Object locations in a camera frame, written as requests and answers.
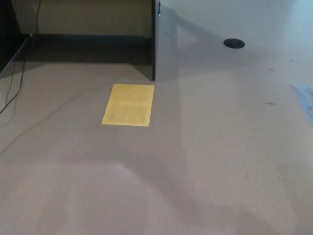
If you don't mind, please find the pale blue plastic sheet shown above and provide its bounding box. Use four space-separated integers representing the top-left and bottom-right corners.
290 84 313 118

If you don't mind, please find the black round cable grommet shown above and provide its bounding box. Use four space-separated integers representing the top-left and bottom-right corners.
223 38 246 48

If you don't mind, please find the thin grey floor cable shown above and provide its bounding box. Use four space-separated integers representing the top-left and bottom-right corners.
0 83 115 155

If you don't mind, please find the black floor cable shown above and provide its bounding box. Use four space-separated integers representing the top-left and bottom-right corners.
0 0 42 115

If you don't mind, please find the yellow paper sheet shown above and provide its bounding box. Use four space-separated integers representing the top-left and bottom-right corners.
101 83 155 127

